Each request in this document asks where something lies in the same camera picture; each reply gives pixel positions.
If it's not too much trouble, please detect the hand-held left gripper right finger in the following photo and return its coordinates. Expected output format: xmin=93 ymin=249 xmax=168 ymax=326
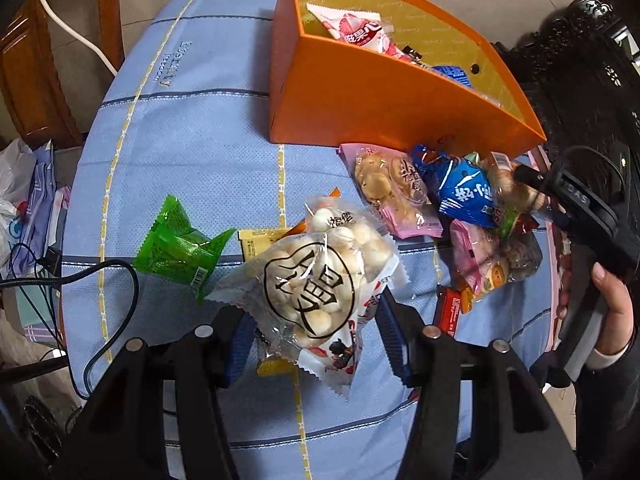
xmin=375 ymin=291 xmax=583 ymax=480

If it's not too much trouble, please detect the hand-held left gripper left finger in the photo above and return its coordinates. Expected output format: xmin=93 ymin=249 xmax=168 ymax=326
xmin=65 ymin=305 xmax=257 ymax=480

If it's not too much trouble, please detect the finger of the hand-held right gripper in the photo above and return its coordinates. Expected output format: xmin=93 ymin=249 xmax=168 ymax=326
xmin=514 ymin=165 xmax=567 ymax=198
xmin=531 ymin=204 xmax=572 ymax=230

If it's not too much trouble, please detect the clear bread packet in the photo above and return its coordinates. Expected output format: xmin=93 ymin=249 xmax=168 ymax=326
xmin=480 ymin=152 xmax=548 ymax=216

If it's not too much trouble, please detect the blue snack packet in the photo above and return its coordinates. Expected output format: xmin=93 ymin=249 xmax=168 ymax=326
xmin=412 ymin=145 xmax=501 ymax=228
xmin=432 ymin=64 xmax=474 ymax=90

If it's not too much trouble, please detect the pink packet of cookies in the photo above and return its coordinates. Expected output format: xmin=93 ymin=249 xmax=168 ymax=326
xmin=447 ymin=217 xmax=516 ymax=303

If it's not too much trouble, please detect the clear packet of white balls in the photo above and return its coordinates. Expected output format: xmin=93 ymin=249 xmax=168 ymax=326
xmin=205 ymin=195 xmax=413 ymax=401

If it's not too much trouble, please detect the green snack packet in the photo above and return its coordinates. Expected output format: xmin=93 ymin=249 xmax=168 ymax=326
xmin=132 ymin=195 xmax=237 ymax=306

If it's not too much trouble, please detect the pink packet of buns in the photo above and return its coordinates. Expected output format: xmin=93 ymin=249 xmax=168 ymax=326
xmin=340 ymin=142 xmax=445 ymax=240

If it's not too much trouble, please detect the dark chocolate bar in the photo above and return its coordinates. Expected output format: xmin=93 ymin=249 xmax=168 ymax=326
xmin=397 ymin=45 xmax=433 ymax=69

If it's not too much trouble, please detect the orange cardboard box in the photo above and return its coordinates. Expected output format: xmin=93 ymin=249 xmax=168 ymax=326
xmin=267 ymin=0 xmax=547 ymax=156

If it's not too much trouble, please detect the pink white strawberry packet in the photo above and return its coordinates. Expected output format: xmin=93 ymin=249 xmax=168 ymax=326
xmin=306 ymin=2 xmax=416 ymax=61

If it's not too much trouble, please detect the person's right forearm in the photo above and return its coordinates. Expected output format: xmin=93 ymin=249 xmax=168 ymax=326
xmin=575 ymin=325 xmax=640 ymax=480

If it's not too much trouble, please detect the person's right hand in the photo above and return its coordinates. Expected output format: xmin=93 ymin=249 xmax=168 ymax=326
xmin=556 ymin=262 xmax=640 ymax=358

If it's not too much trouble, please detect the yellow snack packet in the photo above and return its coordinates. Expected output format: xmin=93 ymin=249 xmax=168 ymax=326
xmin=257 ymin=355 xmax=301 ymax=379

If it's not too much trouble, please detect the black silver snack packet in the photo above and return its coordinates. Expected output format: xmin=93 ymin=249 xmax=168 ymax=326
xmin=502 ymin=230 xmax=544 ymax=282

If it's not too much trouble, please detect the red snack bar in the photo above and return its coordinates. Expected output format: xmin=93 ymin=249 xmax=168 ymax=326
xmin=432 ymin=285 xmax=473 ymax=336

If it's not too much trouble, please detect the dark carved wooden furniture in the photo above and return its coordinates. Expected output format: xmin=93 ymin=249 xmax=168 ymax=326
xmin=492 ymin=0 xmax=640 ymax=171

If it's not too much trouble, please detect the small yellow packet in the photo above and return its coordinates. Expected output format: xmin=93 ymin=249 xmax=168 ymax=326
xmin=237 ymin=227 xmax=296 ymax=263

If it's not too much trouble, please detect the pink cloth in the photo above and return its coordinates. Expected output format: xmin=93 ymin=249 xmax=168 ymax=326
xmin=525 ymin=147 xmax=571 ymax=351

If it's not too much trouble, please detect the light blue plastic bag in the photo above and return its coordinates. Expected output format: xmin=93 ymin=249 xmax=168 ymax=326
xmin=10 ymin=140 xmax=71 ymax=281

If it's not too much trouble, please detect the white plastic bag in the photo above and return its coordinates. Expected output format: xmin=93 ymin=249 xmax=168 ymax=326
xmin=0 ymin=137 xmax=38 ymax=271

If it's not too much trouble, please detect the brown wooden chair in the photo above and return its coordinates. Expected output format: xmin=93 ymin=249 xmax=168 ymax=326
xmin=0 ymin=0 xmax=126 ymax=151

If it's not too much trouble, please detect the black cable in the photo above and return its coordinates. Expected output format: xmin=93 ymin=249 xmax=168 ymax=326
xmin=0 ymin=247 xmax=141 ymax=403

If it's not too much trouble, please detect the white power cable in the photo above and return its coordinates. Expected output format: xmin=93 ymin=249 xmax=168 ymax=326
xmin=32 ymin=0 xmax=119 ymax=79

